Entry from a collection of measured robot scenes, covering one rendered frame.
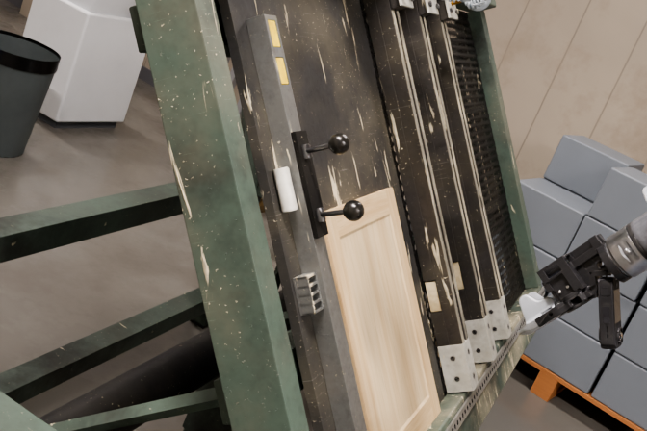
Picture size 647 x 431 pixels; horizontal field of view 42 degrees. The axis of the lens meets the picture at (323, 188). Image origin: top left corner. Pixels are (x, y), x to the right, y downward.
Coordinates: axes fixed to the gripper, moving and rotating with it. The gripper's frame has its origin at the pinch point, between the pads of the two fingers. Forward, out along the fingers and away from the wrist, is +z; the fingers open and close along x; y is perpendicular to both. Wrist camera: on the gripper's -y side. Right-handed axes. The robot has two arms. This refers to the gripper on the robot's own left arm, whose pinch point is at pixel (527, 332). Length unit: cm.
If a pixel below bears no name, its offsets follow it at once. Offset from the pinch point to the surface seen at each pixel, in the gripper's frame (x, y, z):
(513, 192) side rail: -174, 54, 44
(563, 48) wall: -433, 164, 42
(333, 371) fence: 8.0, 12.3, 33.3
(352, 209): 14.0, 32.4, 8.9
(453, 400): -56, -2, 50
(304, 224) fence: 11.4, 36.8, 20.5
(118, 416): 28, 26, 67
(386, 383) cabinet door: -17.7, 7.4, 40.6
